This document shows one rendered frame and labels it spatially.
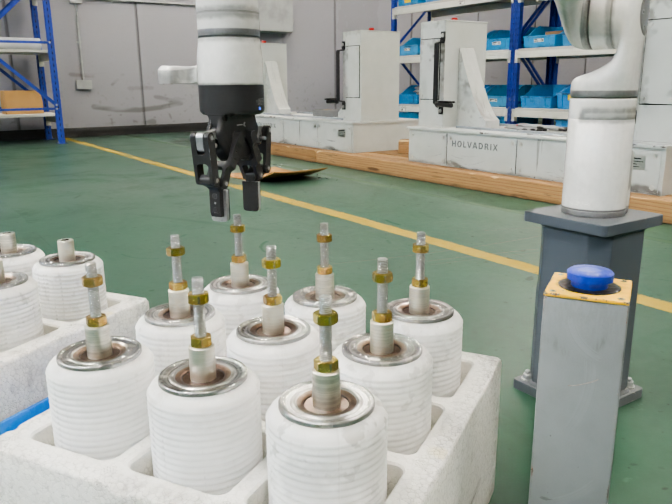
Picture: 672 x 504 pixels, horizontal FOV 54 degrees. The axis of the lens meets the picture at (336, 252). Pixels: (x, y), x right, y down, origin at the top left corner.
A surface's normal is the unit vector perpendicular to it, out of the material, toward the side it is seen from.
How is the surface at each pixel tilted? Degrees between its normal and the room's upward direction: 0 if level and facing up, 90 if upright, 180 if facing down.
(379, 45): 90
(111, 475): 0
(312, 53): 90
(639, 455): 0
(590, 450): 90
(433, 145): 90
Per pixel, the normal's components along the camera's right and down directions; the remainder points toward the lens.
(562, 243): -0.83, 0.15
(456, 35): 0.56, 0.20
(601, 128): -0.34, 0.23
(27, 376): 0.91, 0.10
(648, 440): -0.01, -0.97
